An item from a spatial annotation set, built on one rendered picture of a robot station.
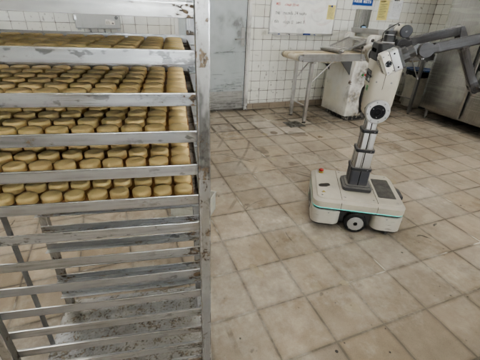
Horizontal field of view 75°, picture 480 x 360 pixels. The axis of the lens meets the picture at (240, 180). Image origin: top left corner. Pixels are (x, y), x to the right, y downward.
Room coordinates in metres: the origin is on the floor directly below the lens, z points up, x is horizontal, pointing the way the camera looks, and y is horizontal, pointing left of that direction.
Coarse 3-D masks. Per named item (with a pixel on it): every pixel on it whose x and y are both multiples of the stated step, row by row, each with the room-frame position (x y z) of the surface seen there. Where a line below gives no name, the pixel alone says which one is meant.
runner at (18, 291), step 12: (120, 276) 0.67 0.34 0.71; (132, 276) 0.67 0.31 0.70; (144, 276) 0.68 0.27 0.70; (156, 276) 0.69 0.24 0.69; (168, 276) 0.69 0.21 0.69; (180, 276) 0.70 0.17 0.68; (192, 276) 0.71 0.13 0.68; (12, 288) 0.61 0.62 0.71; (24, 288) 0.61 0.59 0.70; (36, 288) 0.62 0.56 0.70; (48, 288) 0.62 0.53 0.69; (60, 288) 0.63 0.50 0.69; (72, 288) 0.64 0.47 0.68; (84, 288) 0.64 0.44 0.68
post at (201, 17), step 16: (208, 0) 0.69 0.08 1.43; (208, 16) 0.69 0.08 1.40; (208, 32) 0.69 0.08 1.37; (208, 48) 0.69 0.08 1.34; (208, 64) 0.69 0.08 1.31; (208, 80) 0.69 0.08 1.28; (208, 96) 0.69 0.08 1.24; (208, 112) 0.69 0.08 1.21; (208, 128) 0.69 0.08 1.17; (208, 144) 0.69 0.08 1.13; (208, 160) 0.69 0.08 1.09; (208, 176) 0.69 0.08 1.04; (208, 192) 0.69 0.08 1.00; (208, 208) 0.69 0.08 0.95; (208, 224) 0.69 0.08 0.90; (208, 240) 0.69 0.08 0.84; (208, 256) 0.69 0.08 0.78; (208, 272) 0.69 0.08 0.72; (208, 288) 0.69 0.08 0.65; (208, 304) 0.69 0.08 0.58; (208, 320) 0.69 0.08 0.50; (208, 336) 0.69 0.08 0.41; (208, 352) 0.69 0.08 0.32
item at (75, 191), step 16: (160, 176) 0.81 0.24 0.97; (176, 176) 0.82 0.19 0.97; (0, 192) 0.71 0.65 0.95; (16, 192) 0.71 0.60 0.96; (32, 192) 0.69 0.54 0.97; (48, 192) 0.69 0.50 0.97; (64, 192) 0.73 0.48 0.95; (80, 192) 0.70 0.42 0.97; (96, 192) 0.71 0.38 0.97; (112, 192) 0.71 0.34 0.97; (128, 192) 0.72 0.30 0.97; (144, 192) 0.72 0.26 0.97; (160, 192) 0.73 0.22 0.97; (176, 192) 0.74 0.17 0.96; (192, 192) 0.76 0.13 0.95
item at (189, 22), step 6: (186, 0) 1.13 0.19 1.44; (192, 0) 1.13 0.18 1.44; (186, 24) 1.13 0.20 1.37; (192, 24) 1.13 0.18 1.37; (186, 30) 1.13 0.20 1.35; (192, 30) 1.13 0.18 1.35; (192, 48) 1.13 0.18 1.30; (192, 78) 1.13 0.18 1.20; (192, 108) 1.13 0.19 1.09; (198, 210) 1.13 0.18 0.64; (198, 240) 1.13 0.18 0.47; (198, 258) 1.13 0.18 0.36; (198, 288) 1.13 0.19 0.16
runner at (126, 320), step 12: (168, 312) 0.69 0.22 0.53; (180, 312) 0.70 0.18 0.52; (192, 312) 0.71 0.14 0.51; (72, 324) 0.63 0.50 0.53; (84, 324) 0.64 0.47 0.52; (96, 324) 0.64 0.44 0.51; (108, 324) 0.65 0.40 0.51; (120, 324) 0.66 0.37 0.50; (12, 336) 0.59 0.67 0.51; (24, 336) 0.60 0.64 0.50
